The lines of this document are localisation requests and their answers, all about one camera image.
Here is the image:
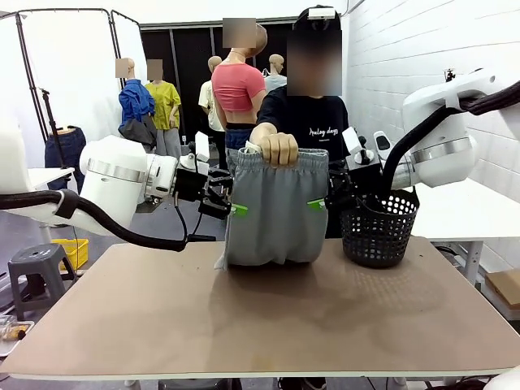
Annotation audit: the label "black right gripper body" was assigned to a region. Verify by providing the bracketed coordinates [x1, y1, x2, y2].
[344, 160, 385, 197]

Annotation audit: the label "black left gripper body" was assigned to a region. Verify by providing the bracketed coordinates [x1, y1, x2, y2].
[174, 166, 213, 205]

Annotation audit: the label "grey training pants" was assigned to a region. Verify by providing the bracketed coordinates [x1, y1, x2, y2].
[213, 139, 330, 272]

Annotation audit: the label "person's right hand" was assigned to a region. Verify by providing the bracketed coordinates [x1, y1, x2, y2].
[258, 132, 301, 167]

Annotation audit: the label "black perforated plastic basket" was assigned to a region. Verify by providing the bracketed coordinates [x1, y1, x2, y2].
[340, 186, 421, 270]

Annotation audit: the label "person in black t-shirt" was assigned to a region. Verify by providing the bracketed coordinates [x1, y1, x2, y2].
[257, 30, 351, 241]

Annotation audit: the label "mannequin in cream shirt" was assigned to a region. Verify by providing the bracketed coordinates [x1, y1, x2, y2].
[197, 55, 227, 163]

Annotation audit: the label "mannequin in yellow shirt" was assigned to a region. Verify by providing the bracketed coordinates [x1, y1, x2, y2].
[145, 59, 183, 158]

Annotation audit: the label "mannequin in red shirt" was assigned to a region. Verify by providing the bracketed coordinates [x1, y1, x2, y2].
[211, 18, 268, 162]

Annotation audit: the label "mannequin in blue shirt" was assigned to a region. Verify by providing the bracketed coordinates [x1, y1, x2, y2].
[116, 58, 158, 156]

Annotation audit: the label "mannequin in pale grey top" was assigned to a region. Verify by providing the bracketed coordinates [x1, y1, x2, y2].
[263, 53, 288, 94]

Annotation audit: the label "blue jeans on stand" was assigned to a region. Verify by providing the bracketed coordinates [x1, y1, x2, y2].
[44, 126, 88, 170]

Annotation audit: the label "yellow plastic crate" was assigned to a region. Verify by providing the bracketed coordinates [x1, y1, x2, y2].
[51, 238, 90, 273]

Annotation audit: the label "black backdrop panels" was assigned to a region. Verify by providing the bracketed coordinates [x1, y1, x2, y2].
[139, 15, 301, 143]

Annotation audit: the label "black cap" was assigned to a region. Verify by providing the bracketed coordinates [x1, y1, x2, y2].
[292, 4, 342, 32]

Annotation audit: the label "grey plastic stool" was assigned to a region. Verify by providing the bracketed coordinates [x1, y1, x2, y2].
[6, 243, 78, 321]

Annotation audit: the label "brown cardboard box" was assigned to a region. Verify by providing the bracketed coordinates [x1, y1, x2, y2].
[484, 268, 520, 323]

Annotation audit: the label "clear tray with snacks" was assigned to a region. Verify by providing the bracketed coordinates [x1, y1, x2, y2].
[0, 320, 36, 358]

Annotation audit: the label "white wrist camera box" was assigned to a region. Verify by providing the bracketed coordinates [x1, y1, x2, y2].
[193, 131, 211, 163]
[341, 126, 363, 154]

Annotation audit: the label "white screen black frame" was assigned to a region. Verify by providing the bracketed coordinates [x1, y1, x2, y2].
[0, 10, 115, 163]
[110, 10, 144, 123]

